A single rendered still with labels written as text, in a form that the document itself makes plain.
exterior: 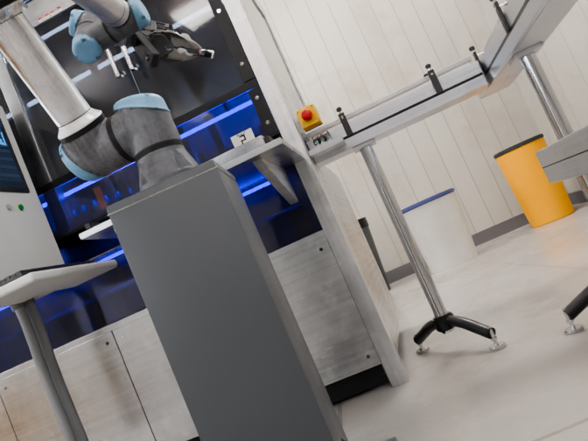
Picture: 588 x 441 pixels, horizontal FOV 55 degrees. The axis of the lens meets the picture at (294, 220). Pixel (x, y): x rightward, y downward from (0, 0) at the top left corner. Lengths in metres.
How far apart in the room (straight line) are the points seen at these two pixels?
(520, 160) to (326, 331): 3.57
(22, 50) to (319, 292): 1.23
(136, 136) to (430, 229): 3.83
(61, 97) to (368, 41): 5.09
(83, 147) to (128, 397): 1.22
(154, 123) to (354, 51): 4.99
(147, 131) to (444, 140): 4.94
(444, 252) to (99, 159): 3.89
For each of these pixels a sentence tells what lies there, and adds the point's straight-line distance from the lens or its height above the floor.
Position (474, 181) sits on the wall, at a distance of 6.04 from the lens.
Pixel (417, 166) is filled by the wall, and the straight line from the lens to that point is 5.95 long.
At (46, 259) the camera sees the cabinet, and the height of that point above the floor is 0.90.
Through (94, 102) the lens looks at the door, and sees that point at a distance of 2.38.
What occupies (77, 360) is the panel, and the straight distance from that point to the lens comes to 2.41.
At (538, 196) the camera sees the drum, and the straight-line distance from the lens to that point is 5.35.
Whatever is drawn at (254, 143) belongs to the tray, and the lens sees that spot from 1.70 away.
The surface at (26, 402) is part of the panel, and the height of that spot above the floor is 0.46.
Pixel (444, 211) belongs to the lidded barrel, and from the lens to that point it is 4.92.
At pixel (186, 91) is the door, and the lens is 2.22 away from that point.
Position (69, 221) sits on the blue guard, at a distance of 2.37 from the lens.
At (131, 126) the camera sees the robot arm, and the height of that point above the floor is 0.95.
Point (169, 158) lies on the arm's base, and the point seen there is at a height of 0.84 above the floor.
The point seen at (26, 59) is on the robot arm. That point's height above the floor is 1.14.
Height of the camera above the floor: 0.51
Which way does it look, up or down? 5 degrees up
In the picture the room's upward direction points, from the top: 24 degrees counter-clockwise
